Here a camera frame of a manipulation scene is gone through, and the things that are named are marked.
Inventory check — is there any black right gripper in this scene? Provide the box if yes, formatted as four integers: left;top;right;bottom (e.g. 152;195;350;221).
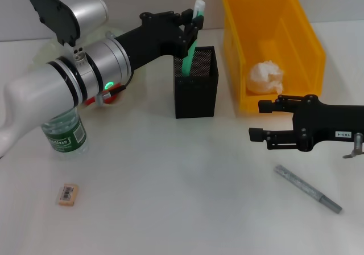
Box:
249;94;364;153

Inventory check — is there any clear water bottle green label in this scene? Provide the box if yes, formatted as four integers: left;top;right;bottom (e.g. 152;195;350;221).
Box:
41;108;89;161

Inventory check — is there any silver connector plug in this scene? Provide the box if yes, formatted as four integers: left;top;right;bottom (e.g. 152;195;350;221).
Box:
354;134;364;155
95;92;113;105

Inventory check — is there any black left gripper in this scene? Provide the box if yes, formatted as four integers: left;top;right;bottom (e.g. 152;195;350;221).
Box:
116;9;205;71

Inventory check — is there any red-orange fruit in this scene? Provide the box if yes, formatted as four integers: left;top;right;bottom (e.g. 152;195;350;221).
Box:
84;94;126;106

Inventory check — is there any light green pen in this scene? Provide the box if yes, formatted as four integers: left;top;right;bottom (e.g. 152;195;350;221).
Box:
181;0;206;78

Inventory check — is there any black mesh pen holder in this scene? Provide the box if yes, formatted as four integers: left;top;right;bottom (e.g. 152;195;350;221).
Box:
172;46;219;120

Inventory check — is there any beige eraser with barcode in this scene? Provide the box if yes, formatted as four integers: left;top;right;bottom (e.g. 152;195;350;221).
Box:
55;183;79;207

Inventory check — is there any white paper ball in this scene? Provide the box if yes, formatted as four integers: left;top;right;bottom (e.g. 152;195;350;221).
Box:
249;61;285;95

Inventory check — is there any grey marker pen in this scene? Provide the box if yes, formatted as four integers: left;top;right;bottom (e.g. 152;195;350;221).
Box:
273;164;343;215

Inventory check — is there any translucent green wavy fruit bowl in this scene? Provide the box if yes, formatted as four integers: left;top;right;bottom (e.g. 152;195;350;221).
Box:
28;24;148;108

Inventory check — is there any yellow plastic storage bin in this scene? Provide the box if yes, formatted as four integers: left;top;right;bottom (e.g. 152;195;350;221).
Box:
221;0;327;113

